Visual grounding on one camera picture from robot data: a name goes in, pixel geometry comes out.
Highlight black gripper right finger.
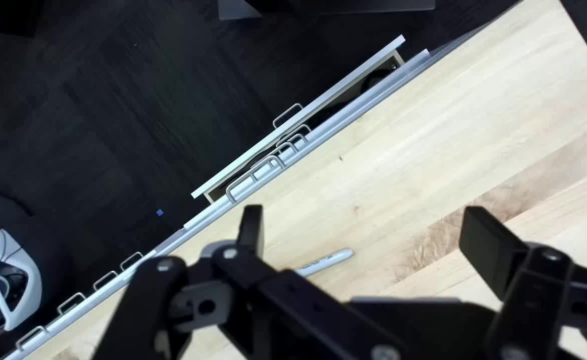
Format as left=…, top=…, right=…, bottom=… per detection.
left=457, top=205, right=587, bottom=360

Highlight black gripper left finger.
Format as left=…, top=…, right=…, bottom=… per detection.
left=90, top=205, right=351, bottom=360

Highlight black marker pen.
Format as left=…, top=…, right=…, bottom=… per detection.
left=295, top=248, right=356, bottom=278

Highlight open white cabinet drawer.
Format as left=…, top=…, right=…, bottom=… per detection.
left=190, top=35, right=408, bottom=205

